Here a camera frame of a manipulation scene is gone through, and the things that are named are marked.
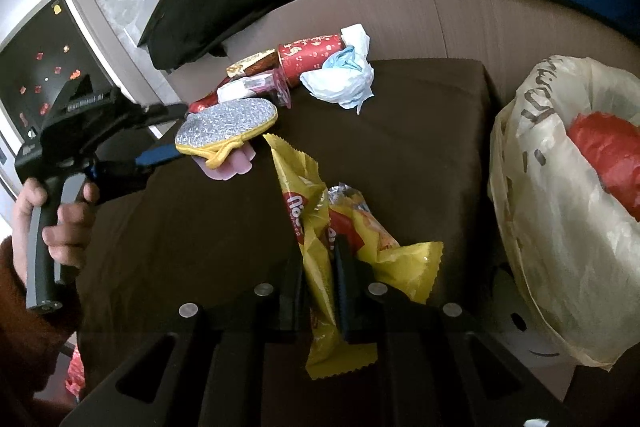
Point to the crumpled yellow orange snack packet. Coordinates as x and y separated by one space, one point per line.
385 247

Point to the red patterned packet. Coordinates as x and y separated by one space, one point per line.
75 372

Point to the person's left hand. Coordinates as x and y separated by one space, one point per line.
70 242

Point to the long yellow snack packet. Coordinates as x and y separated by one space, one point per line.
305 227

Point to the red patterned paper cup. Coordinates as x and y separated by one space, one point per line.
310 57

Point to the crumpled white tissue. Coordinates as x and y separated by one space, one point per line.
345 82

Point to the red plastic bag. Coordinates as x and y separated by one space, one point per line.
607 157

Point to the black board with magnets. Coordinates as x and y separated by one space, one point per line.
40 72

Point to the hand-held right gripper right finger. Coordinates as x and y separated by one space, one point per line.
343 287

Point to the crushed red can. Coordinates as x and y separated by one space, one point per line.
202 104

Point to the gold foil wrapper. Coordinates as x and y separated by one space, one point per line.
252 62

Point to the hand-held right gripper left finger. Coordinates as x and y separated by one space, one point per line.
292 292

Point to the beige plastic bag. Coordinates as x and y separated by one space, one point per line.
545 227

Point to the person's left forearm brown sleeve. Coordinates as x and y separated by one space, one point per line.
30 337

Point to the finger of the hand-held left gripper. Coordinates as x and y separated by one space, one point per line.
157 154
167 112

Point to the silver sponge with yellow trim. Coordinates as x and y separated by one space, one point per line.
225 127

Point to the white and pink wrapper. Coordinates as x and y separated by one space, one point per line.
245 88

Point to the white smiley face box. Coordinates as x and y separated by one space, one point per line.
520 327

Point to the clear pink plastic lid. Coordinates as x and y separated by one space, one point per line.
281 89

